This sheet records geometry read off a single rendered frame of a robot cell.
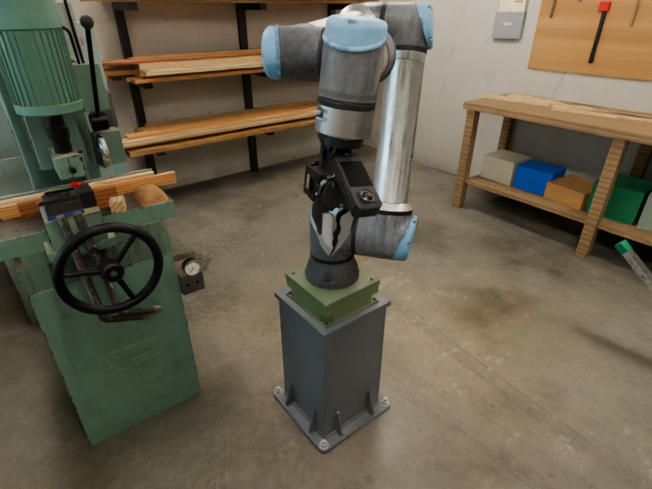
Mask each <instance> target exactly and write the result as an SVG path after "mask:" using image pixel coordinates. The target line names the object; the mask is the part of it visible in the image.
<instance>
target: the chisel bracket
mask: <svg viewBox="0 0 652 489"><path fill-rule="evenodd" d="M72 147H73V146H72ZM49 154H50V157H51V160H52V163H53V166H54V169H55V171H56V172H57V174H58V175H59V177H60V179H61V180H64V179H75V178H78V177H84V176H85V171H84V170H85V168H84V166H83V164H82V158H81V156H80V155H79V154H78V152H77V151H76V150H75V148H74V147H73V151H70V152H66V153H55V152H54V149H53V147H50V148H49ZM70 166H72V167H75V168H76V169H77V172H76V173H75V174H71V173H70V171H69V167H70Z"/></svg>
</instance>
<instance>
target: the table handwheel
mask: <svg viewBox="0 0 652 489"><path fill-rule="evenodd" d="M114 232H116V233H126V234H130V237H129V239H128V240H127V242H126V243H125V245H124V247H123V248H122V250H121V251H120V253H119V254H118V255H117V257H116V258H112V256H111V254H110V253H109V251H108V249H107V248H104V249H101V250H98V251H99V253H100V255H101V260H100V265H99V269H92V270H85V271H77V272H68V273H64V270H65V265H66V262H67V260H68V258H69V257H70V255H71V254H72V252H73V251H74V250H75V249H76V248H77V247H78V246H79V245H81V244H82V243H83V242H85V241H86V240H87V239H90V238H93V237H95V236H98V235H101V234H106V233H114ZM136 238H139V239H141V240H142V241H143V242H144V243H146V245H147V246H148V247H149V249H150V250H151V253H152V256H153V262H154V265H153V272H152V275H151V277H150V279H149V281H148V283H147V284H146V286H145V287H144V288H143V289H142V290H141V291H140V292H139V293H137V294H136V295H135V294H134V293H133V292H132V290H131V289H130V288H129V287H128V285H127V284H126V283H125V281H124V280H123V276H124V273H125V271H124V268H123V266H122V265H121V263H120V262H121V261H122V259H123V257H124V256H125V254H126V252H127V251H128V249H129V247H130V246H131V245H132V243H133V242H134V241H135V240H136ZM163 267H164V259H163V253H162V250H161V248H160V246H159V244H158V242H157V241H156V239H155V238H154V237H153V236H152V235H151V234H150V233H148V232H147V231H145V230H144V229H142V228H140V227H137V226H135V225H132V224H128V223H122V222H107V223H101V224H97V225H93V226H90V227H88V228H85V229H83V230H81V231H80V232H79V233H77V234H76V235H74V236H73V237H72V238H70V239H69V240H68V241H67V242H66V243H65V244H64V245H63V246H62V247H61V248H60V250H59V251H58V253H57V255H56V257H55V259H54V262H53V265H52V270H51V278H52V283H53V287H54V289H55V291H56V293H57V295H58V296H59V298H60V299H61V300H62V301H63V302H64V303H65V304H67V305H68V306H69V307H71V308H73V309H74V310H78V311H80V312H84V313H88V314H95V315H107V314H114V313H118V312H122V311H125V310H129V309H131V308H133V307H135V306H137V305H138V304H139V303H140V302H142V301H143V300H144V299H145V298H147V297H148V296H149V295H150V294H151V292H152V291H153V290H154V289H155V287H156V286H157V284H158V282H159V280H160V279H161V276H162V272H163ZM95 275H101V276H102V278H103V280H105V281H107V282H117V283H118V284H119V285H120V286H121V287H122V289H123V290H124V291H125V293H126V294H127V295H128V297H129V298H130V299H128V300H126V301H124V302H121V303H118V304H114V305H108V306H97V305H91V304H88V303H85V302H83V301H81V300H79V299H78V298H76V297H75V296H74V295H73V294H72V293H71V292H70V291H69V289H68V288H67V286H66V283H65V279H64V278H70V277H85V276H95Z"/></svg>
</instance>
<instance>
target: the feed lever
mask: <svg viewBox="0 0 652 489"><path fill-rule="evenodd" d="M80 24H81V26H82V27H83V28H84V29H85V37H86V44H87V51H88V59H89V67H90V75H91V82H92V90H93V98H94V106H95V113H92V114H89V115H88V118H89V122H90V125H91V128H92V130H93V131H101V130H108V129H109V128H110V125H109V122H108V118H107V116H106V114H105V113H104V112H100V107H99V98H98V90H97V81H96V73H95V64H94V56H93V47H92V39H91V30H90V29H91V28H93V26H94V21H93V19H92V17H90V16H87V15H83V16H81V18H80Z"/></svg>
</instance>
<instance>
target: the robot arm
mask: <svg viewBox="0 0 652 489"><path fill-rule="evenodd" d="M433 46H434V12H433V7H432V5H431V4H429V3H418V2H401V3H384V2H374V3H356V4H351V5H349V6H347V7H345V8H344V9H343V10H342V11H341V13H340V14H339V15H332V16H329V17H326V18H323V19H320V20H316V21H312V22H309V23H299V24H296V25H291V26H278V25H277V24H276V25H275V26H268V27H267V28H266V29H265V31H264V33H263V37H262V43H261V55H262V63H263V68H264V71H265V73H266V75H267V76H268V77H269V78H270V79H272V80H279V81H280V82H281V81H302V82H319V87H318V98H317V108H316V111H315V112H314V114H315V116H316V118H315V126H314V128H315V130H316V131H317V132H318V137H317V138H319V142H320V143H321V145H320V153H319V161H315V162H314V163H309V164H306V171H305V182H304V192H305V193H306V194H307V195H308V196H309V198H310V199H311V200H312V201H313V204H312V206H311V208H310V258H309V261H308V263H307V265H306V268H305V276H306V279H307V281H308V282H309V283H311V284H312V285H314V286H316V287H319V288H323V289H342V288H346V287H348V286H350V285H352V284H353V283H355V282H356V281H357V279H358V277H359V267H358V264H357V262H356V259H355V256H354V254H356V255H362V256H369V257H374V258H381V259H387V260H391V261H392V260H398V261H405V260H407V259H408V257H409V253H410V250H411V246H412V242H413V238H414V233H415V229H416V224H417V219H418V217H417V216H416V215H412V206H411V205H410V204H409V203H408V189H409V181H410V173H411V165H412V158H413V150H414V143H415V135H416V127H417V119H418V112H419V104H420V96H421V88H422V81H423V73H424V65H425V58H426V56H427V50H430V49H432V48H433ZM383 80H384V85H383V94H382V103H381V113H380V123H379V131H378V141H377V151H376V160H375V178H374V184H373V183H372V181H371V179H370V176H369V174H368V172H367V170H366V168H365V166H364V164H363V162H362V160H361V158H360V156H359V154H358V153H352V152H351V150H352V149H357V148H361V147H362V146H363V141H364V139H367V138H369V137H370V136H371V132H372V126H373V119H374V113H375V101H376V95H377V90H378V84H379V83H380V82H382V81H383ZM313 166H317V167H313ZM308 174H309V175H310V181H309V188H307V176H308Z"/></svg>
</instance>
